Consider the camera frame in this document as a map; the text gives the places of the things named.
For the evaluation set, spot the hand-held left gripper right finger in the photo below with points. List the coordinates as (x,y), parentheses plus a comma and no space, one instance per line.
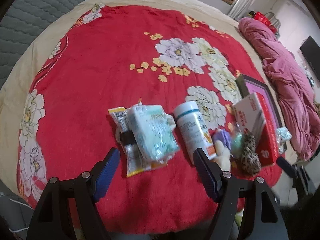
(207,173)

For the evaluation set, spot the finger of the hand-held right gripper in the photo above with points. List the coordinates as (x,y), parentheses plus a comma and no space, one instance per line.
(285,164)

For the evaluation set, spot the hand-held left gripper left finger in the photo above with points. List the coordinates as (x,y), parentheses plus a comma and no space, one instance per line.
(106,173)

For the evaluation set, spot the cream plush teddy bear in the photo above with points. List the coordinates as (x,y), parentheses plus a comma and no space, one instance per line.
(223,155)

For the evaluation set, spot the light blue tissue pack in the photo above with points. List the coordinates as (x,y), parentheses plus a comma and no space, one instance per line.
(283,133)

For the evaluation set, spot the leopard print cloth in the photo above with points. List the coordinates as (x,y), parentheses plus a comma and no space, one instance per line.
(250,155)

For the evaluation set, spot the small purple pouch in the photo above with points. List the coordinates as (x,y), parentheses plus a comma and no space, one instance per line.
(222,138)

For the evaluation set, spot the green and white tissue pack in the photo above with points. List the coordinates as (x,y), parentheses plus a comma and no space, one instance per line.
(152,130)

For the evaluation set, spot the dark framed pink tray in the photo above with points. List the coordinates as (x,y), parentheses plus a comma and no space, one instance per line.
(260,90)

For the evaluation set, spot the white pill bottle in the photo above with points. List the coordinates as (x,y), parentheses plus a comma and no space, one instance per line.
(192,127)

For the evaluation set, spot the red and white box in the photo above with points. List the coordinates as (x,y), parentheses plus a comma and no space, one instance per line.
(255,125)

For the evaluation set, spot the yellow snack packet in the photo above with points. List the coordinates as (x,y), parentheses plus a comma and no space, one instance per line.
(120,116)

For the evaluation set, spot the pink quilt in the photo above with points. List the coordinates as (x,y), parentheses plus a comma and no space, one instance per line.
(282,67)

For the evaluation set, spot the red floral blanket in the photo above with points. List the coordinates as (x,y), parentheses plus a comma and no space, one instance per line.
(112,62)

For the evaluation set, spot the black television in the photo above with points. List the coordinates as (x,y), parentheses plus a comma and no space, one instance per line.
(311,55)

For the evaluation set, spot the red gift bags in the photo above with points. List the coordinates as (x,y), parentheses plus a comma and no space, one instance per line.
(262,20)

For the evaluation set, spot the beige bed sheet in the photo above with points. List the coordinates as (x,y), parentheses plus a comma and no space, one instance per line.
(50,32)

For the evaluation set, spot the grey quilted headboard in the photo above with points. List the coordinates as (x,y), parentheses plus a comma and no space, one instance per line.
(32,10)

